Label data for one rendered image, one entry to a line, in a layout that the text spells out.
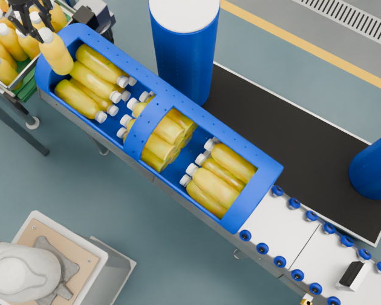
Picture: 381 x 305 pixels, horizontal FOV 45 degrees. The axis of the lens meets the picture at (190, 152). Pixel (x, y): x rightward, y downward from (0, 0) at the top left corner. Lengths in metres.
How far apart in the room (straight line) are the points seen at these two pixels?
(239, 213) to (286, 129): 1.28
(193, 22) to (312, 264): 1.01
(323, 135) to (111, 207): 1.28
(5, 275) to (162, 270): 1.34
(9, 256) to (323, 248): 1.06
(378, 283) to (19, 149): 2.06
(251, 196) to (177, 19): 0.79
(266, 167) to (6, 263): 0.82
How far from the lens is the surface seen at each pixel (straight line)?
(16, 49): 1.93
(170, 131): 1.48
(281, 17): 3.12
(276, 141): 2.61
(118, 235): 2.64
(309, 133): 2.67
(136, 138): 1.48
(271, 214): 1.72
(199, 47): 1.94
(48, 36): 1.37
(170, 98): 1.50
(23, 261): 1.41
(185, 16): 1.84
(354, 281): 1.62
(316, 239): 1.75
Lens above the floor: 2.61
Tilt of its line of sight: 75 degrees down
